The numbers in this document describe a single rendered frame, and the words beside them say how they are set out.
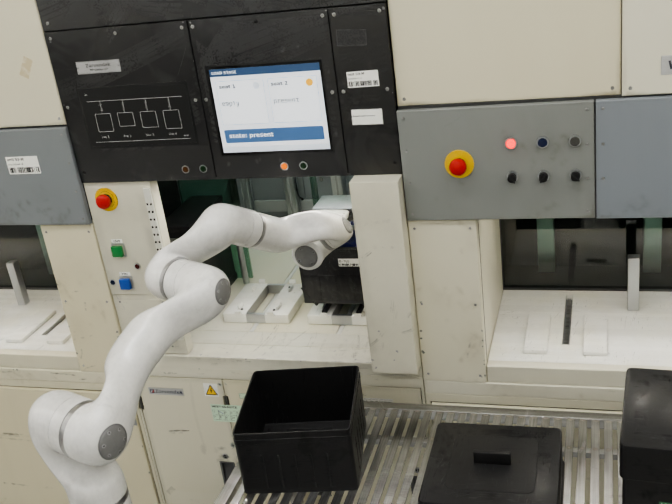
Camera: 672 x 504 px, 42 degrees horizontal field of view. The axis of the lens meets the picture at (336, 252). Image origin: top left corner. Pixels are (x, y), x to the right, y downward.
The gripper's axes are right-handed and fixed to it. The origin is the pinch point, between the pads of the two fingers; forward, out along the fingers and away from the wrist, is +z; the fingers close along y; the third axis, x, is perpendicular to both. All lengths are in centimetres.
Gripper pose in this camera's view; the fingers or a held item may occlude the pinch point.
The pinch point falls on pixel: (338, 208)
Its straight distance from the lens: 251.9
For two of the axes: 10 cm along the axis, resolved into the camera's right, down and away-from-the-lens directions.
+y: 9.6, 0.0, -2.9
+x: -1.2, -9.0, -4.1
